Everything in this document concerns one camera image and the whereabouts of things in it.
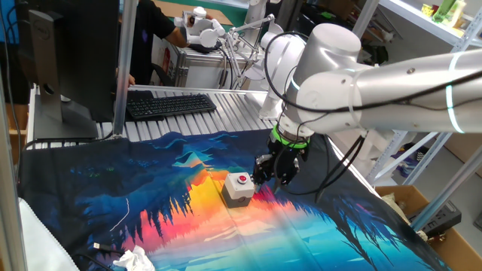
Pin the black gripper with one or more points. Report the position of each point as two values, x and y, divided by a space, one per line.
288 154

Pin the white red push button box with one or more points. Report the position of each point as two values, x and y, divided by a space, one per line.
235 188

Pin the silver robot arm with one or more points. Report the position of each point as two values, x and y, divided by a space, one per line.
395 94

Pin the colourful landscape print cloth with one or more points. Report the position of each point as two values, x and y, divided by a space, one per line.
226 241

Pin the silver metal flight case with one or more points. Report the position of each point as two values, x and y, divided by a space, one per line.
203 71

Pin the black computer keyboard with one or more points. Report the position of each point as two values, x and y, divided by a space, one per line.
169 106

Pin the white articulated desk lamp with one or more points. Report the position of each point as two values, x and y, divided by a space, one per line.
241 45

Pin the white articulated handheld device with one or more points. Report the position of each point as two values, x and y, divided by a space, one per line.
199 30

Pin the crumpled white tissue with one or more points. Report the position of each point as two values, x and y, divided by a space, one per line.
133 260

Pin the black plastic case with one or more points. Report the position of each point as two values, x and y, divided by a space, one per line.
440 220

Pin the person in black shirt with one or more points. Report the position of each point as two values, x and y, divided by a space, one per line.
147 37

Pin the brown cardboard box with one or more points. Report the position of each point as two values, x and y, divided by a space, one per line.
463 252

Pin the black computer monitor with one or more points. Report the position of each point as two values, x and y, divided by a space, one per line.
86 56

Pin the green plastic bottle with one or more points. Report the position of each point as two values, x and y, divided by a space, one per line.
444 9

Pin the white metal shelf rack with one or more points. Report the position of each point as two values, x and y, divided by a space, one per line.
467 34

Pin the aluminium frame post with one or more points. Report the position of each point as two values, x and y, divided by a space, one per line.
9 207
126 67
444 192

